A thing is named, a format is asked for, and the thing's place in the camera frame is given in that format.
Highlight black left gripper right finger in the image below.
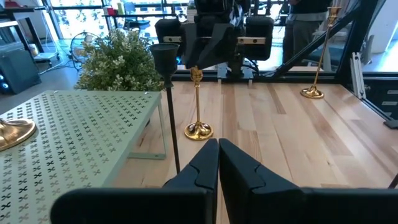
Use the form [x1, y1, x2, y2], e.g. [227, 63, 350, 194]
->
[218, 138, 398, 224]

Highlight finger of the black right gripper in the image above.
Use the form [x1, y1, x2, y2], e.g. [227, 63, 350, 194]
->
[199, 23, 238, 70]
[182, 24, 206, 70]

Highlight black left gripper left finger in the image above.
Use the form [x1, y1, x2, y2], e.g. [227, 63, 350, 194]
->
[49, 138, 221, 224]

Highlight tall black candlestick holder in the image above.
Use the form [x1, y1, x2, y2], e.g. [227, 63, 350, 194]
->
[149, 42, 182, 175]

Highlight short gold candlestick holder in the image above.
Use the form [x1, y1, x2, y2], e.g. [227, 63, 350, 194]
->
[183, 65, 215, 141]

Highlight tall gold candlestick holder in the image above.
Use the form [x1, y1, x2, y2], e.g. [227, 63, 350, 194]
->
[300, 6, 342, 100]
[0, 117, 37, 152]

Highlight person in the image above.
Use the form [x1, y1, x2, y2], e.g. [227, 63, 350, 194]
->
[282, 0, 334, 66]

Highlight potted green plant white flowers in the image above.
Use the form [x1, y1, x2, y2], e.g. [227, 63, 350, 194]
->
[74, 28, 165, 93]

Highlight round floor fan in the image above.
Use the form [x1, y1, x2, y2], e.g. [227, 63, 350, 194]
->
[70, 30, 103, 68]

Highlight pale green perforated metal shelf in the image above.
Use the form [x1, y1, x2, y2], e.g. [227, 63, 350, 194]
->
[0, 89, 169, 224]

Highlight computer tower blue lights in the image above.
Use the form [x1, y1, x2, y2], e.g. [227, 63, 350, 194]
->
[0, 48, 42, 96]

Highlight black metal table frame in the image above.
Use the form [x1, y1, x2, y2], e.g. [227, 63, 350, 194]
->
[167, 0, 398, 130]

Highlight silver aluminium extrusion bracket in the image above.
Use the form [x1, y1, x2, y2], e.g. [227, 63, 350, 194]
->
[350, 52, 367, 100]

